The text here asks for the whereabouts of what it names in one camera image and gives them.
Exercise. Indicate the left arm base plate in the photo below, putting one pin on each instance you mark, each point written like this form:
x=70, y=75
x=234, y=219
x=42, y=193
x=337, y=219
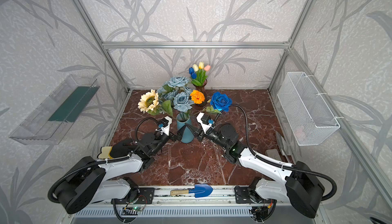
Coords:
x=143, y=196

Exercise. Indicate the dark red glass vase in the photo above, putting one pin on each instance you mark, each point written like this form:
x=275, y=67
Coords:
x=203, y=91

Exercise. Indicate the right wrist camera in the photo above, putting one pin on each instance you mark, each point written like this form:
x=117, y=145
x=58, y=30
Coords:
x=206, y=122

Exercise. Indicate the pink tulip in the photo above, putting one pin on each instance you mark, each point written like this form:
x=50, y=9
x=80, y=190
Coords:
x=207, y=68

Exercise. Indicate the black yellow glove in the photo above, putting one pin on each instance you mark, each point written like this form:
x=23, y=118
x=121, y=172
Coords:
x=120, y=149

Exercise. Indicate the white wire basket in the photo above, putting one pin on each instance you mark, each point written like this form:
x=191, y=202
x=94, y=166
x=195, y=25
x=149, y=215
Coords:
x=310, y=118

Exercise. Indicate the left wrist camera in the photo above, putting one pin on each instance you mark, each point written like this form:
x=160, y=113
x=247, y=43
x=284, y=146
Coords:
x=164, y=125

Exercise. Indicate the yellow sunflower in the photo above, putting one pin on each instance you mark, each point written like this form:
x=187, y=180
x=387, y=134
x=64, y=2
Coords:
x=149, y=103

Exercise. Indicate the aluminium front rail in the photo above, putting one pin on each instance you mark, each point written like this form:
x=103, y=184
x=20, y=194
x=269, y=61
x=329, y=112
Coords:
x=221, y=196

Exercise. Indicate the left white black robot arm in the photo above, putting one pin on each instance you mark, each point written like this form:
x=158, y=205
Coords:
x=92, y=181

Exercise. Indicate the orange flower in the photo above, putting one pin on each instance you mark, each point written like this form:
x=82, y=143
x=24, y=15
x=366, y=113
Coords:
x=197, y=97

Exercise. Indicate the clear acrylic wall shelf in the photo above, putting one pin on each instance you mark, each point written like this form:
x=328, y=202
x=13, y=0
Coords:
x=53, y=118

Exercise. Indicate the blue hydrangea bouquet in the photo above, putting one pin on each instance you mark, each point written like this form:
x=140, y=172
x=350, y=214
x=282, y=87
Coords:
x=174, y=94

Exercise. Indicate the blue rose stem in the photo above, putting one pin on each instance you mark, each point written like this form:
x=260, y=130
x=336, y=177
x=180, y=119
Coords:
x=219, y=103

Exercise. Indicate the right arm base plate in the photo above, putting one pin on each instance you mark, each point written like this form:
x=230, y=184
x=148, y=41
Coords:
x=246, y=195

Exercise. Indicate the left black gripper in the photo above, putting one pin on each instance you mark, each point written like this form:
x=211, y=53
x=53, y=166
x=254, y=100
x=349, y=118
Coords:
x=178, y=136

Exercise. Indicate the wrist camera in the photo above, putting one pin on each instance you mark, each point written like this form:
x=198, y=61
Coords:
x=164, y=125
x=206, y=122

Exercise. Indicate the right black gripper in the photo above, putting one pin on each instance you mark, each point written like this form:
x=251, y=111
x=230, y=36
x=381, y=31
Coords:
x=196, y=132

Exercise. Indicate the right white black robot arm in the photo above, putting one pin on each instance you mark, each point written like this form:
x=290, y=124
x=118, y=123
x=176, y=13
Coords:
x=294, y=183

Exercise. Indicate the blue garden trowel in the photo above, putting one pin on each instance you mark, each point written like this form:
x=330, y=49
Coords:
x=199, y=190

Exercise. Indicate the cream tulip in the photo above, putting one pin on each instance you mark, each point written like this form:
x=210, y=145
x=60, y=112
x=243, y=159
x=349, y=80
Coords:
x=195, y=67

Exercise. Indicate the teal ceramic vase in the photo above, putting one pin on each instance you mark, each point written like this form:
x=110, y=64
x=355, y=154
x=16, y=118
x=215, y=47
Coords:
x=184, y=119

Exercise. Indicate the grey sponge block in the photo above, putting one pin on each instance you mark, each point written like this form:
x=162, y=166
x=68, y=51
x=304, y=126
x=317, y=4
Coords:
x=274, y=154

